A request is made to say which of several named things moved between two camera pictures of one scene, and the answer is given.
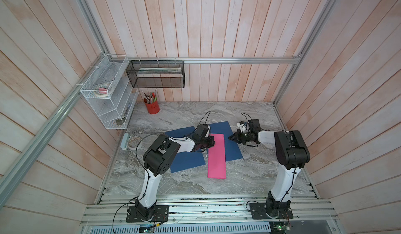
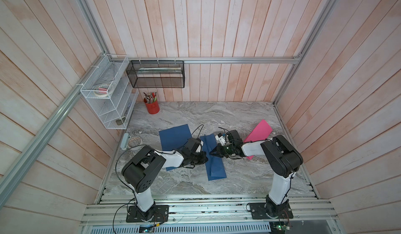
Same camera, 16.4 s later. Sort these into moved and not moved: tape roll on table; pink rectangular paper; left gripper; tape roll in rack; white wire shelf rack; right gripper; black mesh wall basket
Moved: right gripper; left gripper; pink rectangular paper
Not moved: black mesh wall basket; white wire shelf rack; tape roll in rack; tape roll on table
